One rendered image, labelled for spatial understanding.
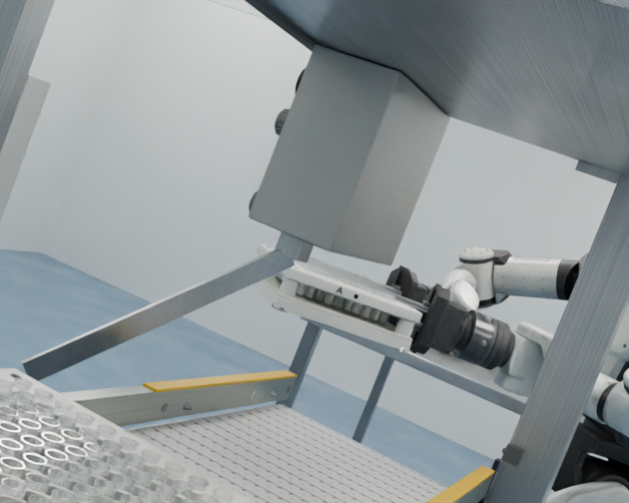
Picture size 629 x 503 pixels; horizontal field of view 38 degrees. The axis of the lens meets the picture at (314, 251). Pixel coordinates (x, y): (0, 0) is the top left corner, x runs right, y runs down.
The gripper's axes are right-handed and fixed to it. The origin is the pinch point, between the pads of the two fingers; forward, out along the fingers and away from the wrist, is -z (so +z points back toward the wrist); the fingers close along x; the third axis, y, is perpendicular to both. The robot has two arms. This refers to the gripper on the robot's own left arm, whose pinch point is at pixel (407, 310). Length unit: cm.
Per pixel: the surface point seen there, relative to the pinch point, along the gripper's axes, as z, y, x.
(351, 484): -17, -65, 13
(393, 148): -24, -55, -20
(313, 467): -21, -64, 13
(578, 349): 5, -54, -7
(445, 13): -32, -91, -27
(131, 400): -41, -72, 11
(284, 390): -22.7, -42.2, 11.6
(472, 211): 133, 416, -41
